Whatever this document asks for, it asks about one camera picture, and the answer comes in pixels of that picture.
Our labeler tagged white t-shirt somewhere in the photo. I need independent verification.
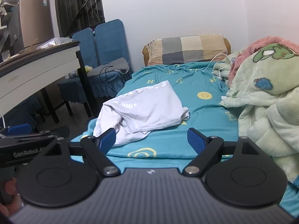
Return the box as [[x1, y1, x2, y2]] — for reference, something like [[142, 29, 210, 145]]
[[93, 80, 189, 147]]

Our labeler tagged person's left hand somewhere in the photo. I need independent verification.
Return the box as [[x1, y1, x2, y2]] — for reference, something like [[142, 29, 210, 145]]
[[0, 176, 23, 217]]

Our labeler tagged blue covered chair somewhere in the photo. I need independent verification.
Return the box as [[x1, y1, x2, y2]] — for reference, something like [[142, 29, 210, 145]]
[[89, 19, 132, 98], [58, 27, 99, 117]]

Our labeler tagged teal patterned bed sheet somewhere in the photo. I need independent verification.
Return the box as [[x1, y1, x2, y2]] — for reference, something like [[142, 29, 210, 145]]
[[70, 61, 299, 217]]

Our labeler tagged yellow green plush toy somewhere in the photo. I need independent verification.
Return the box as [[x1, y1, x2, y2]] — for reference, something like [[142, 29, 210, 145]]
[[68, 65, 94, 78]]

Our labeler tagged grey folded cloth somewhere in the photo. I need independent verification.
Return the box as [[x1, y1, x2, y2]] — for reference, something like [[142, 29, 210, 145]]
[[87, 57, 130, 77]]

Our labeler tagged green and pink blanket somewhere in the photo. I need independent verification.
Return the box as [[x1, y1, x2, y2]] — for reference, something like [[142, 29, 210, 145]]
[[220, 36, 298, 186]]

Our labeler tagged plaid pillow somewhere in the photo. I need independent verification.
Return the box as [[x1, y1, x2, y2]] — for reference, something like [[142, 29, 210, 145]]
[[142, 34, 231, 66]]

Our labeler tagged clear plastic bag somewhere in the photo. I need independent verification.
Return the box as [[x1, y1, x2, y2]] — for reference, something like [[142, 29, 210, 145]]
[[36, 37, 73, 50]]

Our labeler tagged gold mini fridge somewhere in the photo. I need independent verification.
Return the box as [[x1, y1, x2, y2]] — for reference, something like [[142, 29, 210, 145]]
[[9, 0, 54, 53]]

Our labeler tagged window with metal grille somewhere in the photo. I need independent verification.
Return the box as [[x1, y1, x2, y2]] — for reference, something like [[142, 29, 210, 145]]
[[55, 0, 105, 37]]

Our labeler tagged white desk with black frame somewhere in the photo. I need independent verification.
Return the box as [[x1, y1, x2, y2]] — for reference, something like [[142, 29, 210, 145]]
[[1, 41, 80, 117]]

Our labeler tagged black cable on chair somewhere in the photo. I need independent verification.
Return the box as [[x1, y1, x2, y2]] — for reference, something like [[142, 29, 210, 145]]
[[99, 65, 115, 93]]

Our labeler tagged white charging cable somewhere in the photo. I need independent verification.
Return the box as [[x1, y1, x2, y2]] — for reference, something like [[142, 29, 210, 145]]
[[201, 52, 232, 81]]

